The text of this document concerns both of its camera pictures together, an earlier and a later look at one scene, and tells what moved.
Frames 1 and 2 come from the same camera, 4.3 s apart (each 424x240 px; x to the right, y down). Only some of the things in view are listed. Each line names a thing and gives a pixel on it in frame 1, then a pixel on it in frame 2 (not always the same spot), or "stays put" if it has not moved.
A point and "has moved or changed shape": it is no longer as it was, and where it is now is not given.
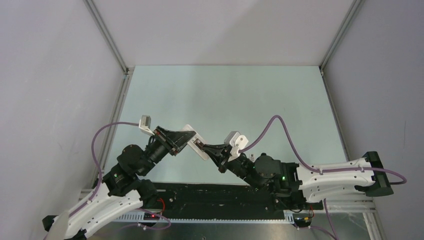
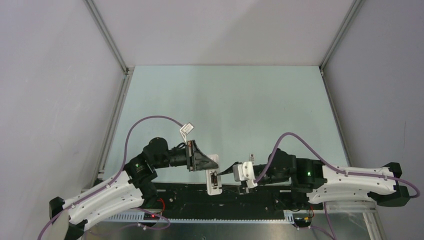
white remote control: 187,128 has moved or changed shape
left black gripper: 179,138 → 197,160
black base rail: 196,197 stays put
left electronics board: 148,216 stays put
